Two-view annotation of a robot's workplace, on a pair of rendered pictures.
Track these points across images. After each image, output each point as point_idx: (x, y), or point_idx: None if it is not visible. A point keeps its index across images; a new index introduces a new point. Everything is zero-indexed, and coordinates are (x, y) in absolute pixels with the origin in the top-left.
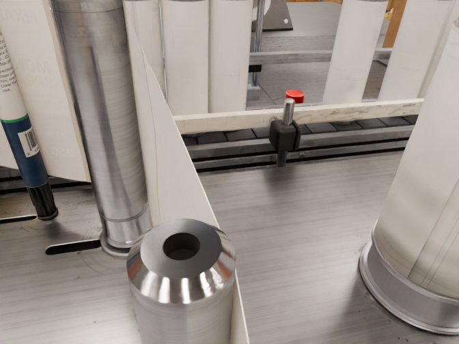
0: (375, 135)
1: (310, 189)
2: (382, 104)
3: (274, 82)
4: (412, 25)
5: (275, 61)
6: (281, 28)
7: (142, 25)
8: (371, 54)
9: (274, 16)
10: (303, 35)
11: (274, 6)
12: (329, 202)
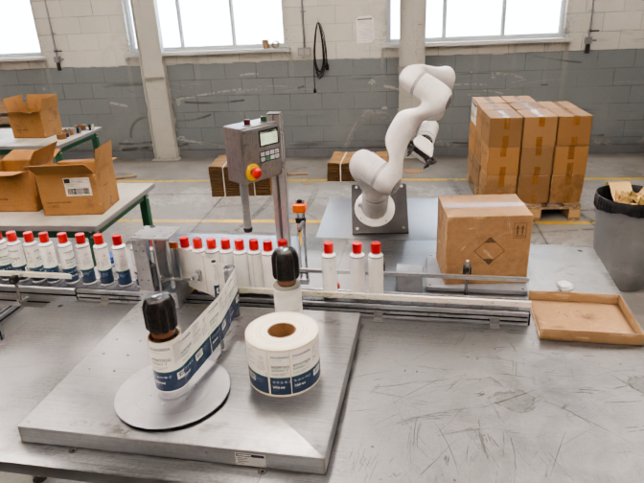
0: (336, 304)
1: None
2: (338, 292)
3: (344, 274)
4: (350, 264)
5: (307, 271)
6: (399, 232)
7: (254, 261)
8: (331, 274)
9: (395, 223)
10: (409, 239)
11: (397, 217)
12: None
